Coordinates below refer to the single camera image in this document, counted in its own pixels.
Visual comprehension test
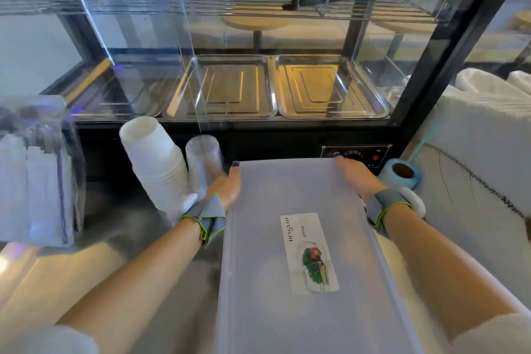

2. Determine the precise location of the person's left forearm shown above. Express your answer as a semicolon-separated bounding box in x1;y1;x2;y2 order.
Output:
54;217;208;340

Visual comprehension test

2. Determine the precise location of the person's right hand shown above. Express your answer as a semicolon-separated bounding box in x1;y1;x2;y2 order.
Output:
334;153;385;206

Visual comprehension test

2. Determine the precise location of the clear bag of cutlery packs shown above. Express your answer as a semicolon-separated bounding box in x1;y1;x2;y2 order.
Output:
0;95;87;248

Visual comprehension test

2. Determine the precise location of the stack of white paper cups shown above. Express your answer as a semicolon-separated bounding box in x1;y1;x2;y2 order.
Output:
119;116;199;227

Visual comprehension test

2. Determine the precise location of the black glass display warmer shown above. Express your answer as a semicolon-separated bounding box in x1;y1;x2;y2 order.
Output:
0;0;531;184

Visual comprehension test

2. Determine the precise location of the white right sleeve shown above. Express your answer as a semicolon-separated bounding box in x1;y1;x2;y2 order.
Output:
451;311;531;354

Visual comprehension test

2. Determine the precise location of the translucent plastic storage box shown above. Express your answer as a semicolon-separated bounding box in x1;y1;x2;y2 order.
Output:
215;158;425;354

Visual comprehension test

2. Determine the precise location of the blue tape roll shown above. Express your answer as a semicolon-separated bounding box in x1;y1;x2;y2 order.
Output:
379;158;422;193

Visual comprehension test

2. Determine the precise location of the person's right forearm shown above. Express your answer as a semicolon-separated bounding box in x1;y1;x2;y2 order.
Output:
381;208;521;340

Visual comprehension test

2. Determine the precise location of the steel food tray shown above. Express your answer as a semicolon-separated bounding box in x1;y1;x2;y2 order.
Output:
162;54;279;121
270;54;392;119

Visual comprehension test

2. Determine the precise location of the white sleeve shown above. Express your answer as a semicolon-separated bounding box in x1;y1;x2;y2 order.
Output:
0;325;101;354
451;311;531;354

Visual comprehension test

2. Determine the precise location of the round wooden table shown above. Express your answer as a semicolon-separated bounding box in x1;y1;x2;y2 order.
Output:
222;14;293;53
371;18;436;61
507;9;531;33

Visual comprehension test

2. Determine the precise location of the black control panel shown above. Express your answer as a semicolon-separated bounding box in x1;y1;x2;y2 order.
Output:
320;143;393;169

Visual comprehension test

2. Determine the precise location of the pile of white woven bags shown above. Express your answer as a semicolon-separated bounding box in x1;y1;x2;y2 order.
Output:
411;67;531;314

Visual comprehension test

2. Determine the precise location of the stack of clear plastic cups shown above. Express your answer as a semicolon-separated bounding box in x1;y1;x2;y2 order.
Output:
185;135;227;202

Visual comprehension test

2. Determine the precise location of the grey green-edged wrist band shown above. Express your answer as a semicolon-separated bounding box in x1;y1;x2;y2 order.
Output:
180;193;227;250
365;188;415;241

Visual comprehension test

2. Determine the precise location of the person's left hand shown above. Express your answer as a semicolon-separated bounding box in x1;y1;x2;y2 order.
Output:
206;162;242;212

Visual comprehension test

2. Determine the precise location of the white left sleeve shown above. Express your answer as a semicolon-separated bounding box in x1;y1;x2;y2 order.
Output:
0;325;101;354

